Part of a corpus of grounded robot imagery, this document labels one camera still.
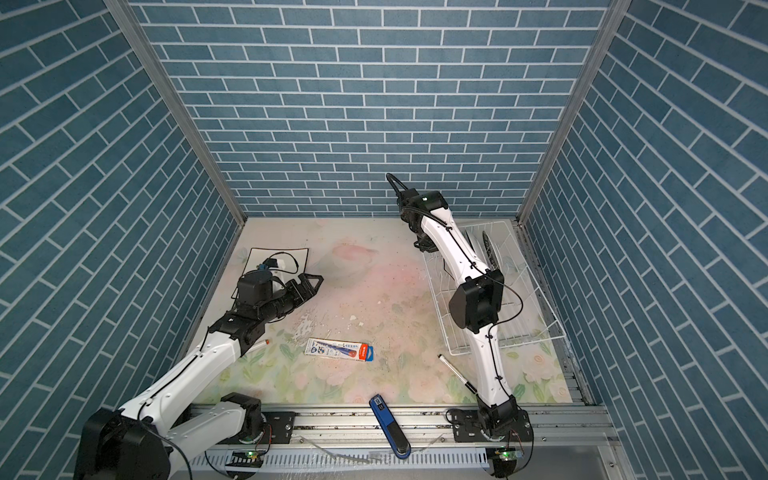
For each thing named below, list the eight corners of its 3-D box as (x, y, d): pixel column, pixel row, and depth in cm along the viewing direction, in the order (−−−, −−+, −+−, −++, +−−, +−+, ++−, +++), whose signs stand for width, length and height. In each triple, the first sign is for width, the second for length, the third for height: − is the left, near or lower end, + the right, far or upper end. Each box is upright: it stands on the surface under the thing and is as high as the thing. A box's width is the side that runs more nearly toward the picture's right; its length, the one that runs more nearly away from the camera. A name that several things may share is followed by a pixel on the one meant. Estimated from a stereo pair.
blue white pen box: (305, 354, 88) (304, 352, 86) (310, 338, 91) (309, 336, 90) (372, 362, 87) (372, 360, 85) (375, 345, 90) (375, 343, 88)
